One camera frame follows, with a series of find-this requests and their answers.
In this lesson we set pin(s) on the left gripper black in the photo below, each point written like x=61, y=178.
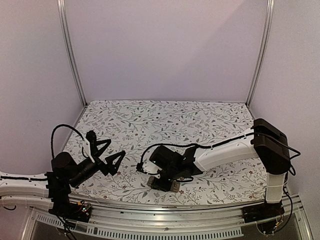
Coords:
x=106, y=168

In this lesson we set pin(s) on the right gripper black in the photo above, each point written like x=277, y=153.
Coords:
x=164, y=186

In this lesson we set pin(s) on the grey remote control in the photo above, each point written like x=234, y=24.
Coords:
x=151, y=181

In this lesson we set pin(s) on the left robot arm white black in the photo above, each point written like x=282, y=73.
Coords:
x=47, y=189

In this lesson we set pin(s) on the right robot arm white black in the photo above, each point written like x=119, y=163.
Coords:
x=262, y=140

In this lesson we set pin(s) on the floral patterned table mat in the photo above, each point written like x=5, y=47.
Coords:
x=134, y=126

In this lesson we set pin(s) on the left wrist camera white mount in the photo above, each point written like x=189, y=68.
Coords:
x=89, y=146

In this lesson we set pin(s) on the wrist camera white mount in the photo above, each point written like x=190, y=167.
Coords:
x=149, y=168
x=89, y=146

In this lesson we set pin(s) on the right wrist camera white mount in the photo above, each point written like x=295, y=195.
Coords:
x=149, y=168

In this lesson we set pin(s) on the aluminium front rail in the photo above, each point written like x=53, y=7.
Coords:
x=117, y=220

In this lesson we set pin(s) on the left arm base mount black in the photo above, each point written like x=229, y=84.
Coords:
x=80, y=211

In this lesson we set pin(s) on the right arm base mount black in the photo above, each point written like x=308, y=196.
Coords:
x=272, y=215

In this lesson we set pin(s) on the left aluminium frame post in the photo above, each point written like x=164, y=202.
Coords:
x=61, y=6

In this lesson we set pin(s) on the aluminium frame post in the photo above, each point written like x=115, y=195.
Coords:
x=61, y=6
x=262, y=50

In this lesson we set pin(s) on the right aluminium frame post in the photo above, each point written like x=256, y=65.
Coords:
x=262, y=50

